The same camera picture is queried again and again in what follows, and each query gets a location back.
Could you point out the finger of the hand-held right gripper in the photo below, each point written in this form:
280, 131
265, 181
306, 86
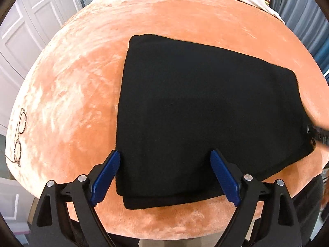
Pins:
317, 133

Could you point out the white panelled low furniture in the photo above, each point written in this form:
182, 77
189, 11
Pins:
12, 198

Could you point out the white panelled wardrobe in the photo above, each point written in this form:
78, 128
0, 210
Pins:
25, 30

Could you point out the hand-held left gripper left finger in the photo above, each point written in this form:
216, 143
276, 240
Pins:
104, 182

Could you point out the thin metal eyeglasses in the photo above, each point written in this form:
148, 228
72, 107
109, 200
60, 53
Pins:
18, 149

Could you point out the black pants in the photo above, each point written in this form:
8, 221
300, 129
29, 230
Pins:
192, 108

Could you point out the orange plush blanket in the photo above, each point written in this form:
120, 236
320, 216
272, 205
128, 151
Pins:
77, 82

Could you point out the grey pleated curtain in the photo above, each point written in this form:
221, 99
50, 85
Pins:
300, 10

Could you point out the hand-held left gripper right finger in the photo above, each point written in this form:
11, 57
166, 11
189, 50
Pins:
226, 180

